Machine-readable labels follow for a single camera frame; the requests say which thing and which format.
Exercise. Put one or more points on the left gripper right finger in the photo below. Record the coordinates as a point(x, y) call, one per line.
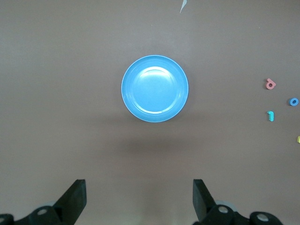
point(204, 206)

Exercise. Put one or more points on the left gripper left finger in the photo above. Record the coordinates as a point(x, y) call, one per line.
point(70, 206)

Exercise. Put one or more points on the teal foam letter l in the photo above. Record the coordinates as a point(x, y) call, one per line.
point(271, 116)

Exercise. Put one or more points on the pink foam letter p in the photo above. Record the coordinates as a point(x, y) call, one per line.
point(268, 82)

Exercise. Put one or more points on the brown table cover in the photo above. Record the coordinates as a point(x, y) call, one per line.
point(70, 93)

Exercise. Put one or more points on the blue plate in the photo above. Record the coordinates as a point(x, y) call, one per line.
point(154, 89)

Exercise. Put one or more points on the blue foam letter o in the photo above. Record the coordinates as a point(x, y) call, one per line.
point(290, 102)

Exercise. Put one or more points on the white paper scrap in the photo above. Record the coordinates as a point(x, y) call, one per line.
point(184, 4)

